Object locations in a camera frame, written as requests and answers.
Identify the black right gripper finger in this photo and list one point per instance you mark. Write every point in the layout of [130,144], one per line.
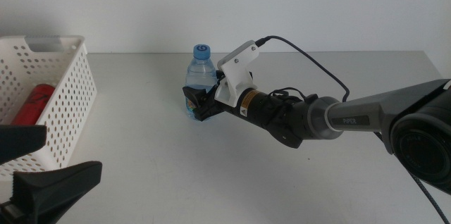
[201,106]

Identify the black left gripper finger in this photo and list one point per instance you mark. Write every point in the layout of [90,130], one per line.
[21,141]
[53,188]

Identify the clear water bottle blue cap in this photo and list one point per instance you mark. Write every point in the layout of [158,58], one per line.
[201,70]

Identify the red cola can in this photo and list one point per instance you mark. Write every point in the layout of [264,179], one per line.
[33,106]

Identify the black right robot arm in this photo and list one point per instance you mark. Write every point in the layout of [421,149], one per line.
[370,111]

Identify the white perforated plastic basket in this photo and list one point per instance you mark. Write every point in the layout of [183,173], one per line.
[79,72]

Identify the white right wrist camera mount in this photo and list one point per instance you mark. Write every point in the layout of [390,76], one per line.
[234,72]

